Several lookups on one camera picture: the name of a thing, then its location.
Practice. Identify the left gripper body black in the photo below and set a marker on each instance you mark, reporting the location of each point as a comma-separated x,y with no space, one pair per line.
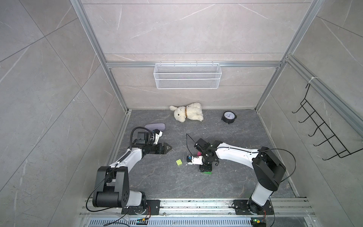
152,149

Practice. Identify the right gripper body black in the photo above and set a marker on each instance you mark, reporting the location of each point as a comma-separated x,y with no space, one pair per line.
206,165

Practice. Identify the lime lego brick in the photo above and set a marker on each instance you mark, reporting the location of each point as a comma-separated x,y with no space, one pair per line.
179,162

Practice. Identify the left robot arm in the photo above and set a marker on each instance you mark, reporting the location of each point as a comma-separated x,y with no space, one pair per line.
112,185

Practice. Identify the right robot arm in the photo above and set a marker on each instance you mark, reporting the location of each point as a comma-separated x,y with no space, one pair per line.
268,168

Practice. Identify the white plush dog toy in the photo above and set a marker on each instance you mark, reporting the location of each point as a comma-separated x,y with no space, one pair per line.
192,111

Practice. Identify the black round clock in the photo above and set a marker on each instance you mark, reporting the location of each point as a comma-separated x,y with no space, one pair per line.
229,117

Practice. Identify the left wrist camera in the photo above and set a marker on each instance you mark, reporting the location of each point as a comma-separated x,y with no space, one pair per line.
155,136

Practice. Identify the white wire mesh basket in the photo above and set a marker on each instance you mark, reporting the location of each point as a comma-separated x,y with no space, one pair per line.
187,75

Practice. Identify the white vented cable tray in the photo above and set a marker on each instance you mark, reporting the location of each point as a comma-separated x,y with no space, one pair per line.
172,222

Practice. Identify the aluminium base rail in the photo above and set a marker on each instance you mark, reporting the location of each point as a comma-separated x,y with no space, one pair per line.
198,207

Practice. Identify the black wall hook rack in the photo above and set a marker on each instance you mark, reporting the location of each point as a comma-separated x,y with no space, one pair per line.
329,136

